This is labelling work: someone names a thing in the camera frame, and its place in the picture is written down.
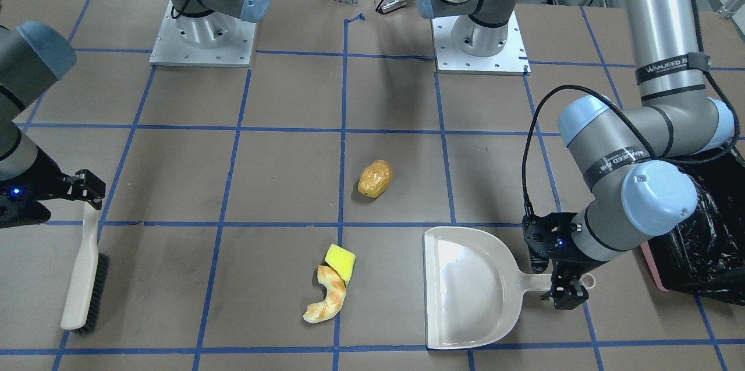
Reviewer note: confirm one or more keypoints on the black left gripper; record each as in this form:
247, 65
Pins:
566, 288

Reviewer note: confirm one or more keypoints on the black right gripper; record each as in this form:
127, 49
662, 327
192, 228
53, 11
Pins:
51, 187

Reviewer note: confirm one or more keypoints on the beige plastic dustpan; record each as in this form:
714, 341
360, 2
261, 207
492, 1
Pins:
480, 289

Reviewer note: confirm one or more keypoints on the white hand brush black bristles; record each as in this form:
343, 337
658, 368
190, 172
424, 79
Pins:
87, 283

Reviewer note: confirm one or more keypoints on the yellow green sponge piece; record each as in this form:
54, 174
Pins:
341, 260

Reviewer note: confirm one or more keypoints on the toy croissant bread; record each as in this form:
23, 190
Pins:
335, 294

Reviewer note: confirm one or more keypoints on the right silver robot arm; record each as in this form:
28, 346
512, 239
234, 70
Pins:
35, 57

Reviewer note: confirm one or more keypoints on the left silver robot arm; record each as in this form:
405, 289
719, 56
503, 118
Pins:
630, 158

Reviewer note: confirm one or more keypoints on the pink bin with black bag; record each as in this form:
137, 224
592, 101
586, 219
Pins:
704, 254

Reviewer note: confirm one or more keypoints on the toy yellow potato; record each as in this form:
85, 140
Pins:
375, 179

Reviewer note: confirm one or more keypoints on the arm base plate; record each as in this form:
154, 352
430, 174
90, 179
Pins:
463, 47
213, 41

